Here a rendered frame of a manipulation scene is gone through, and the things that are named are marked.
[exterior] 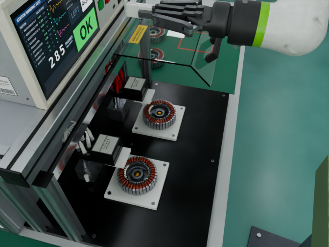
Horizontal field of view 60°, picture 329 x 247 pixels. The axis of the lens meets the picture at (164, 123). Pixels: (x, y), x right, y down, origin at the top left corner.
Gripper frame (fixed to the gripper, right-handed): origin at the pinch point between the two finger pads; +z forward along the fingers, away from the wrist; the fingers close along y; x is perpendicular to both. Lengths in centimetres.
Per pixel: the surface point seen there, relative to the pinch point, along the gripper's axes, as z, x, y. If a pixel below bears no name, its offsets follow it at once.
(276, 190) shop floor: -64, -118, 34
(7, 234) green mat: 26, -43, -43
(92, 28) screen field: 9.7, -2.6, -5.8
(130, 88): 5.0, -25.9, 0.9
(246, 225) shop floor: -48, -118, 8
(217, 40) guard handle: -18.0, -11.8, 10.7
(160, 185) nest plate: -9.7, -39.7, -21.2
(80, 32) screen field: 9.7, -0.3, -11.3
